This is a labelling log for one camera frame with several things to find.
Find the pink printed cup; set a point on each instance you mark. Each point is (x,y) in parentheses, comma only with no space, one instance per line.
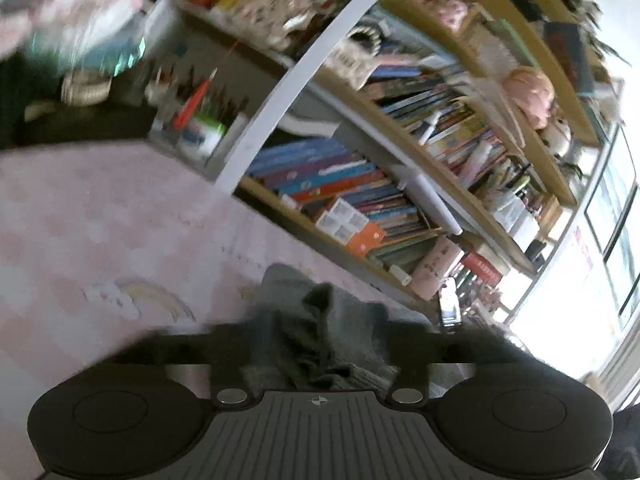
(437,267)

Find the row of colourful books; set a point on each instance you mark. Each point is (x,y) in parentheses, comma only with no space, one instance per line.
(340,180)

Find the black smartphone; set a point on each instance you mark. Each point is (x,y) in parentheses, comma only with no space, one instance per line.
(450,305)

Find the white flat board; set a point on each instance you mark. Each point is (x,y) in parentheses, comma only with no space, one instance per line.
(430,197)

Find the clear plastic bag with plush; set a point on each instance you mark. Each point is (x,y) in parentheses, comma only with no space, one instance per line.
(65,15)

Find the wooden bookshelf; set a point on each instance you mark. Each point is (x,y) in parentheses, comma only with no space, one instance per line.
(450,195)

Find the row of red boxes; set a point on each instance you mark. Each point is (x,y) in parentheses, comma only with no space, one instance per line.
(482,267)

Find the row of thin books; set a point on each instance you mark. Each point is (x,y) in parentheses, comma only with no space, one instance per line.
(465,135)

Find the red tassel ornament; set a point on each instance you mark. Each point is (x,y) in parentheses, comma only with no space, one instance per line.
(192,102)

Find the black bag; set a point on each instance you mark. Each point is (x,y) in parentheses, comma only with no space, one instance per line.
(60,120)

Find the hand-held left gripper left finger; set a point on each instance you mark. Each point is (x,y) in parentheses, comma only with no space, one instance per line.
(225,355)

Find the pink plush toy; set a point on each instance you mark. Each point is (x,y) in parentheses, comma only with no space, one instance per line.
(530,95)

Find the white curved paper sheets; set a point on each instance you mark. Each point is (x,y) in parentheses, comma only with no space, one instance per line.
(310,122)

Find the grey printed sweater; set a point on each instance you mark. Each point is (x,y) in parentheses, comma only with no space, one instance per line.
(315,325)

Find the white pen holder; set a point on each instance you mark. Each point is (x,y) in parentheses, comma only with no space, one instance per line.
(202,135)

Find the window frame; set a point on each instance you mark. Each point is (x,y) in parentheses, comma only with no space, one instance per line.
(617,220)

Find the white charger plug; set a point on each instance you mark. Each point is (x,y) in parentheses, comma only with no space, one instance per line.
(400,274)

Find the white shelf frame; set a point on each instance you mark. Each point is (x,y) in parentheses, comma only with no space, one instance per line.
(300,75)

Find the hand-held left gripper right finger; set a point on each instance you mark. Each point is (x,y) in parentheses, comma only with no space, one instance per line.
(415,355)

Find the orange and white box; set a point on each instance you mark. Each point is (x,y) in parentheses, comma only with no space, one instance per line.
(357,222)
(345,237)

